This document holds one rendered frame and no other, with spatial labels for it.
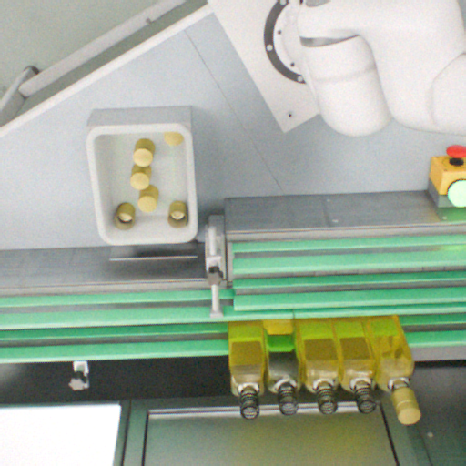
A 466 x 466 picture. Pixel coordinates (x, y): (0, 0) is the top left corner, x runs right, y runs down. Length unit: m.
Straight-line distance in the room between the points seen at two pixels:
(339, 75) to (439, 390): 0.74
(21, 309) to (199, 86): 0.49
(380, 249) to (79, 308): 0.52
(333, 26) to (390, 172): 0.58
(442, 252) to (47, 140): 0.70
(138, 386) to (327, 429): 0.37
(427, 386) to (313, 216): 0.39
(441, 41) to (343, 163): 0.59
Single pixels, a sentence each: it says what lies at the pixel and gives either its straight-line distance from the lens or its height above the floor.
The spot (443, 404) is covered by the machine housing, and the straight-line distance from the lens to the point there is 1.37.
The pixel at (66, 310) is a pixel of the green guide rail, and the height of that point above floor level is 0.93.
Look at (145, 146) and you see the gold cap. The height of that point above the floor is 0.81.
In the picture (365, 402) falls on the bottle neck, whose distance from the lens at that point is 1.13.
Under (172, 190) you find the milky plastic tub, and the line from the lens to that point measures 1.29.
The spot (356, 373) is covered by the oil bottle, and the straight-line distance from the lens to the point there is 1.14.
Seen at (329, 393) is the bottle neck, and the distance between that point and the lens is 1.10.
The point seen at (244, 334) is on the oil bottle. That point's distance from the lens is 1.19.
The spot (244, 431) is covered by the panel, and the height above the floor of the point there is 1.06.
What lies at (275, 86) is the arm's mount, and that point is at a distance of 1.15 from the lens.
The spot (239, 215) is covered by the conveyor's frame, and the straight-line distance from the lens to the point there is 1.26.
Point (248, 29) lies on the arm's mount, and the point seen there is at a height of 0.83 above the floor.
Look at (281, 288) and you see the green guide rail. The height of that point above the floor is 0.92.
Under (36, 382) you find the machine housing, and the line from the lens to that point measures 1.44.
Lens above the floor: 1.91
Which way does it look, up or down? 59 degrees down
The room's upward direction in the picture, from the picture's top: 178 degrees clockwise
